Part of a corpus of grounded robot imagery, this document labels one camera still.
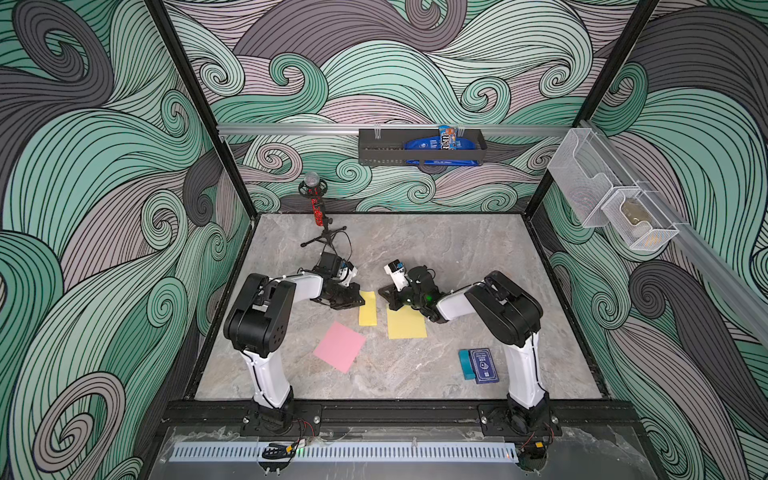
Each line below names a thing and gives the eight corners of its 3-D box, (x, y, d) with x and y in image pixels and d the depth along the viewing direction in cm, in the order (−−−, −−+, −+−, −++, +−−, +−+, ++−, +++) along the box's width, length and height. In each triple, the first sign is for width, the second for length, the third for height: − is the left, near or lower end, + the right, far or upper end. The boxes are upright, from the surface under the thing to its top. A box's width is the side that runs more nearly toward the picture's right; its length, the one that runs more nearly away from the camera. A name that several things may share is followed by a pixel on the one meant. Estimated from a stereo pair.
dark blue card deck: (474, 383, 81) (476, 381, 79) (467, 351, 87) (469, 348, 85) (496, 383, 81) (499, 381, 79) (489, 351, 87) (491, 348, 85)
